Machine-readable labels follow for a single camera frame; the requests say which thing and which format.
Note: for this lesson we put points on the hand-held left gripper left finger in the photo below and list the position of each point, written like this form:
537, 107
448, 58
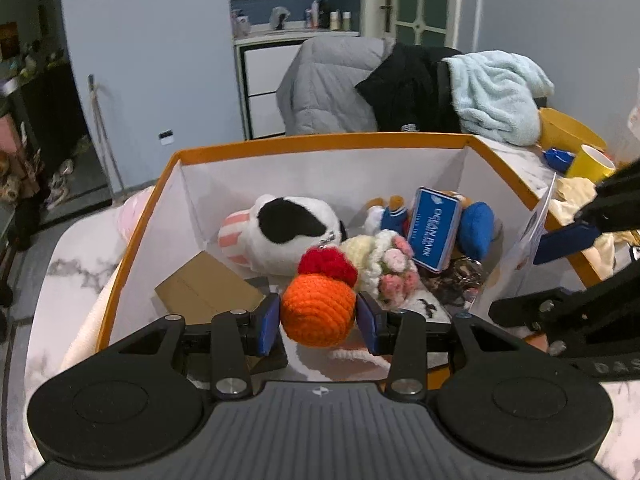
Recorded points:
267, 322

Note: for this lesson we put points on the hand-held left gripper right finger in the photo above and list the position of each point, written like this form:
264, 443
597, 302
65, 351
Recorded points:
367, 322

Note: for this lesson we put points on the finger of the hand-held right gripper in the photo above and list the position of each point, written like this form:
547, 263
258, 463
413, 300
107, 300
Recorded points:
550, 310
565, 242

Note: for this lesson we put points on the orange crochet fruit red flower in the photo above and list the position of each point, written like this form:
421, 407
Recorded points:
317, 310

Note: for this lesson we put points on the white plush dog striped hat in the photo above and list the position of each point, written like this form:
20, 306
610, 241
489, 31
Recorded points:
280, 255

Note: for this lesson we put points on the small brown cardboard box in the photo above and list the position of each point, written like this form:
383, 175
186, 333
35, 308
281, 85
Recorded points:
205, 285

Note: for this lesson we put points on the blue duck plush toy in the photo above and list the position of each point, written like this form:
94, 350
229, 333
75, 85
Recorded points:
477, 230

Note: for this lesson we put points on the bear plush blue outfit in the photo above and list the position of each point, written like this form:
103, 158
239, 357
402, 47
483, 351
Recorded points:
392, 217

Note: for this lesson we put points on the white orange-rimmed box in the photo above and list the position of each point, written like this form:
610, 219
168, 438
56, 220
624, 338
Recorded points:
320, 165

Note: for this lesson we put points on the white printed leaflet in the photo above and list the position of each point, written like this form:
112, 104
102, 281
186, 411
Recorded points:
520, 260

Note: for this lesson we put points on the pale yellow cloth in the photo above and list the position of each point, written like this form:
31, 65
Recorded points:
575, 195

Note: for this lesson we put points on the cream crochet flower bouquet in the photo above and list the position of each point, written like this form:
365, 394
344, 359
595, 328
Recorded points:
370, 252

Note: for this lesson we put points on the yellow cup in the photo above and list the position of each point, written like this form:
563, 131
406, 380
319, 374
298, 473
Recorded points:
587, 165

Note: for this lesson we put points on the small blue container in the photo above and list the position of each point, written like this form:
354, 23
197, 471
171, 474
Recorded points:
557, 159

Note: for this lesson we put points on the metal keyring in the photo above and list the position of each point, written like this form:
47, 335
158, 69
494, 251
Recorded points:
467, 267

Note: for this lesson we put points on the yellow bowl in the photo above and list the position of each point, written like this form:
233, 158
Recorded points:
565, 130

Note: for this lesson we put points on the blue printed tin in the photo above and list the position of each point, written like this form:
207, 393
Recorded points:
432, 230

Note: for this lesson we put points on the light blue fleece towel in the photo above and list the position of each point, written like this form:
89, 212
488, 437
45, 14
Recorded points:
495, 95

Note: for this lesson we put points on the pink cloth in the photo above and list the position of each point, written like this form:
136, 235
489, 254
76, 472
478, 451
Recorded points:
132, 210

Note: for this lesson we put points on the black garment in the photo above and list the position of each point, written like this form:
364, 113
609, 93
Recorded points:
405, 90

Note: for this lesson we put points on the grey padded jacket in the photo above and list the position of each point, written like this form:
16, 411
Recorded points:
325, 85

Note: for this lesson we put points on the white cabinet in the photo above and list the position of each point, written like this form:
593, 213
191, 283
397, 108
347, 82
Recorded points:
260, 75

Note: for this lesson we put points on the pair of shoes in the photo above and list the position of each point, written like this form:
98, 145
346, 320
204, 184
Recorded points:
61, 185

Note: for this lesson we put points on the white panel door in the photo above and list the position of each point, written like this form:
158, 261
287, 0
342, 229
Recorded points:
425, 0

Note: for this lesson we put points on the small jar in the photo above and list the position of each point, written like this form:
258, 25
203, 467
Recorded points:
347, 21
334, 21

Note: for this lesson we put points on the dark shelf unit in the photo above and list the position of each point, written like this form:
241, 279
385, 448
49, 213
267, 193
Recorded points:
45, 110

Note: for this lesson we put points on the white bottle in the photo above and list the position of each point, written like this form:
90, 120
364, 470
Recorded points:
313, 14

